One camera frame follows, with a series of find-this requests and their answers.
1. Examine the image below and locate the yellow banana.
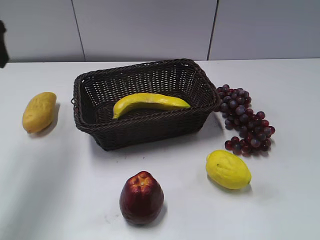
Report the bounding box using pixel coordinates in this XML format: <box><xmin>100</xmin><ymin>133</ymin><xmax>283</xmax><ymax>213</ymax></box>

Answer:
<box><xmin>112</xmin><ymin>93</ymin><xmax>191</xmax><ymax>119</ymax></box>

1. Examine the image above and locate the dark woven wicker basket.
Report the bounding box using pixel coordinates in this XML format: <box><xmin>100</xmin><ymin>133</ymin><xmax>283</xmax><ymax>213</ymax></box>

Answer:
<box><xmin>72</xmin><ymin>58</ymin><xmax>220</xmax><ymax>151</ymax></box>

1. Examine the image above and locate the dark red apple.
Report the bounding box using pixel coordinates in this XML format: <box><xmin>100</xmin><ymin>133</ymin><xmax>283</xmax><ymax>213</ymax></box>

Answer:
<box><xmin>119</xmin><ymin>171</ymin><xmax>164</xmax><ymax>225</ymax></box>

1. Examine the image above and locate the yellow lemon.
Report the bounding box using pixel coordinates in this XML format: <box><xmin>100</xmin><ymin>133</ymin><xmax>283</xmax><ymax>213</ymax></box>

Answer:
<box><xmin>205</xmin><ymin>150</ymin><xmax>252</xmax><ymax>190</ymax></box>

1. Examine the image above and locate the purple grape bunch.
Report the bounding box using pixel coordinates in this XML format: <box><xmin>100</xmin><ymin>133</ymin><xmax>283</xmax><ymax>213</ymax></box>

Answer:
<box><xmin>217</xmin><ymin>84</ymin><xmax>276</xmax><ymax>156</ymax></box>

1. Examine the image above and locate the orange-yellow mango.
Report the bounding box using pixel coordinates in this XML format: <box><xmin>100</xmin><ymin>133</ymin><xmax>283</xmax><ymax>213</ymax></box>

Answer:
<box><xmin>22</xmin><ymin>92</ymin><xmax>57</xmax><ymax>134</ymax></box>

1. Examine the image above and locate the dark object at left edge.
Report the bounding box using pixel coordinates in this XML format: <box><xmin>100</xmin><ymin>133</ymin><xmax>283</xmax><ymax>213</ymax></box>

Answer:
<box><xmin>0</xmin><ymin>20</ymin><xmax>10</xmax><ymax>69</ymax></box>

